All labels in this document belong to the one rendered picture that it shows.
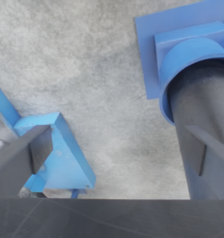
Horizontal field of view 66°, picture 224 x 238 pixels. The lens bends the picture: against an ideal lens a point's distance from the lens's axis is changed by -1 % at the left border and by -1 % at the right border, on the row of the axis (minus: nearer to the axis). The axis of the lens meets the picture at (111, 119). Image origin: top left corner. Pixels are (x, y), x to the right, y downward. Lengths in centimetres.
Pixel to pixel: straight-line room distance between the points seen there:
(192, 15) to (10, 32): 88
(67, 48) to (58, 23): 12
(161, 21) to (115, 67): 30
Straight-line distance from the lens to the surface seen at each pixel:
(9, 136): 141
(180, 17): 90
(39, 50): 106
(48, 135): 16
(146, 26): 89
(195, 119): 45
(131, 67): 96
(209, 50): 66
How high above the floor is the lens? 88
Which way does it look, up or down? 48 degrees down
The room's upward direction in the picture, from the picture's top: 169 degrees counter-clockwise
